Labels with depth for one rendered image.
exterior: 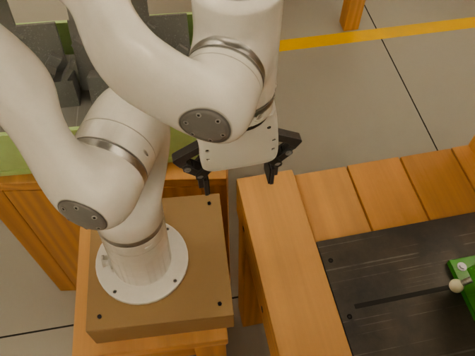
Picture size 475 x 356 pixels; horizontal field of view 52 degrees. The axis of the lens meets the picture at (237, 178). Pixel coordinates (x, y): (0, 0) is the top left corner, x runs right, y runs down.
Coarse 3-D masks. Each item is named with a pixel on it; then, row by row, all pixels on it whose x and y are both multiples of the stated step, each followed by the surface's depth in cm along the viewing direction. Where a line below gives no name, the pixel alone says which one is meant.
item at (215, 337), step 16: (80, 240) 113; (80, 256) 111; (80, 272) 109; (80, 288) 107; (80, 304) 105; (80, 320) 103; (80, 336) 101; (160, 336) 101; (176, 336) 101; (192, 336) 101; (208, 336) 101; (224, 336) 101; (80, 352) 99; (96, 352) 99; (112, 352) 99; (128, 352) 100; (144, 352) 101
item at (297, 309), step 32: (256, 192) 115; (288, 192) 115; (256, 224) 110; (288, 224) 110; (256, 256) 106; (288, 256) 105; (256, 288) 114; (288, 288) 101; (320, 288) 101; (288, 320) 98; (320, 320) 98; (288, 352) 94; (320, 352) 94
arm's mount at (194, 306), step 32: (192, 224) 107; (192, 256) 102; (224, 256) 103; (96, 288) 98; (192, 288) 98; (224, 288) 99; (96, 320) 94; (128, 320) 94; (160, 320) 95; (192, 320) 95; (224, 320) 98
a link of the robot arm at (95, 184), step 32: (0, 32) 58; (0, 64) 57; (32, 64) 60; (0, 96) 58; (32, 96) 59; (32, 128) 60; (64, 128) 61; (32, 160) 63; (64, 160) 61; (96, 160) 63; (128, 160) 66; (64, 192) 63; (96, 192) 62; (128, 192) 65; (96, 224) 65
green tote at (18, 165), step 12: (60, 24) 139; (192, 24) 144; (60, 36) 143; (192, 36) 148; (72, 48) 147; (0, 132) 117; (72, 132) 118; (180, 132) 123; (0, 144) 119; (12, 144) 120; (180, 144) 127; (0, 156) 123; (12, 156) 124; (0, 168) 127; (12, 168) 128; (24, 168) 128
